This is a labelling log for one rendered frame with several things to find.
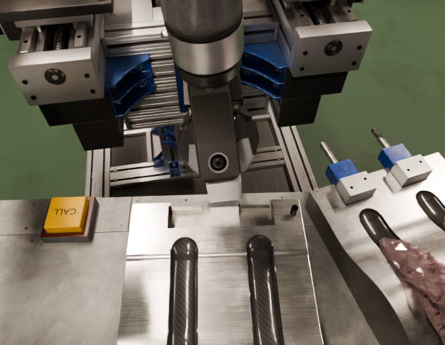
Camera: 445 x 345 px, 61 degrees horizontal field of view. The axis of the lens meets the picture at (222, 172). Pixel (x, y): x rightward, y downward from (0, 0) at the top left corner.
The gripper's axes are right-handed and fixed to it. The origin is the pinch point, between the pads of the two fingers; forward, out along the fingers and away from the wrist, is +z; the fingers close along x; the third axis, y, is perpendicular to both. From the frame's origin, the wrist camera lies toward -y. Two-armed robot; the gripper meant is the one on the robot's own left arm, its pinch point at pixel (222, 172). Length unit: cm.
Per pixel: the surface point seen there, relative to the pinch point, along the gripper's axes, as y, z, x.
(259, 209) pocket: -2.8, 7.7, -5.1
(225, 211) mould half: -3.6, 5.4, 0.2
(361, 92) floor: 108, 106, -77
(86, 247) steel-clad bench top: -3.8, 12.7, 24.4
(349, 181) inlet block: 0.6, 7.9, -20.5
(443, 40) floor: 148, 113, -139
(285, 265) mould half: -12.9, 5.8, -7.4
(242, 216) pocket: -3.4, 8.3, -2.4
